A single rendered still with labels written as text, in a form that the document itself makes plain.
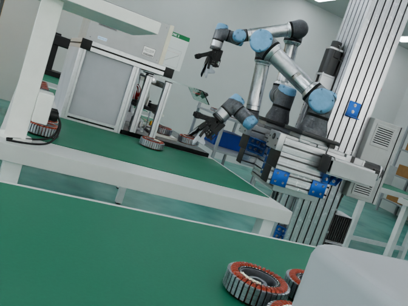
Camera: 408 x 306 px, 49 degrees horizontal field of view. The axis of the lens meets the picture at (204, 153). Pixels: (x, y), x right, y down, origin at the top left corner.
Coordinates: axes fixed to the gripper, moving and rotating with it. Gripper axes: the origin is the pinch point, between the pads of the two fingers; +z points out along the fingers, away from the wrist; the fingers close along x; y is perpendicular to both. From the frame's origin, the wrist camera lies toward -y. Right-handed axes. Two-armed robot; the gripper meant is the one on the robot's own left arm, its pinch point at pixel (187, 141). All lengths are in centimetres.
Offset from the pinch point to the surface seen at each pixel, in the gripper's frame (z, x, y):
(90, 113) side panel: 25, -9, -45
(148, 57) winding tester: -13.4, 5.5, -44.0
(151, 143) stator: 14.1, -29.2, -20.3
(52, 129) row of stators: 34, -66, -57
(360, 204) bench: -90, 136, 214
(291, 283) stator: 11, -155, -19
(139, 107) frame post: 6.6, -6.2, -31.0
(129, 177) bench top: 25, -86, -33
